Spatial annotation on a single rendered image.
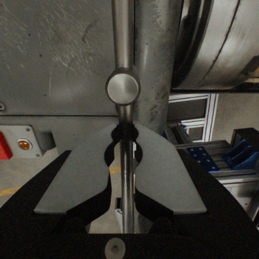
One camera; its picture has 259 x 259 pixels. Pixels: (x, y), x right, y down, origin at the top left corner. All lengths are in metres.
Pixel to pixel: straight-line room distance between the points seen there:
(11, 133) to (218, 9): 0.39
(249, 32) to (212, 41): 0.05
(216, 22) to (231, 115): 1.72
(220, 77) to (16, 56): 0.34
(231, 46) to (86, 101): 0.24
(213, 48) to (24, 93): 0.31
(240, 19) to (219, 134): 1.78
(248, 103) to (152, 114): 1.77
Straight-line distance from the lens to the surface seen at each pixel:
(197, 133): 1.63
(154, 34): 0.24
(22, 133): 0.34
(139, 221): 0.63
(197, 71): 0.31
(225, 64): 0.32
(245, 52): 0.32
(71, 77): 0.25
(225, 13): 0.29
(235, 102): 1.91
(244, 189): 0.82
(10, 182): 2.88
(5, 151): 0.37
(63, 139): 0.31
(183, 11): 0.32
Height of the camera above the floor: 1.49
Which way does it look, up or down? 61 degrees down
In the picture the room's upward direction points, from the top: 179 degrees counter-clockwise
